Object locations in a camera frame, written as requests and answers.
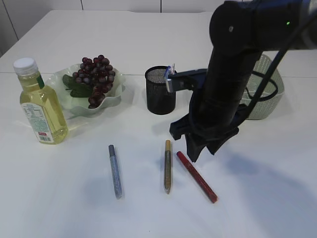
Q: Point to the gold glitter pen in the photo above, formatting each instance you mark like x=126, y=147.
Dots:
x=167, y=167

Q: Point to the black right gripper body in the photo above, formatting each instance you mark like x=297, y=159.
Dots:
x=209, y=121

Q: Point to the black mesh pen holder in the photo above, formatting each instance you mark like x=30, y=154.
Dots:
x=159, y=100

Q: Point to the red glitter pen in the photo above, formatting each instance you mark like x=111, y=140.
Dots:
x=197, y=177

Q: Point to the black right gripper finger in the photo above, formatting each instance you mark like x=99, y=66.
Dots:
x=214, y=146
x=194, y=145

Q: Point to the green wavy glass plate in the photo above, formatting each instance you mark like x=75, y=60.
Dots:
x=79, y=106

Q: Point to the blue capped scissors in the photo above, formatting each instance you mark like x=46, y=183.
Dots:
x=167, y=72

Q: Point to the purple artificial grape bunch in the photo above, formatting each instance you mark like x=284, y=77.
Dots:
x=93, y=80

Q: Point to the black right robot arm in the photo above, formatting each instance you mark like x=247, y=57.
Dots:
x=240, y=31

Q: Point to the yellow tea bottle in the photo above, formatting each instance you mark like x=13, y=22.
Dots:
x=40, y=104

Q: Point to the green plastic woven basket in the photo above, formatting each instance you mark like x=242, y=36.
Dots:
x=271, y=95

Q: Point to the silver glitter pen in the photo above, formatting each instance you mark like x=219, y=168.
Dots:
x=115, y=172

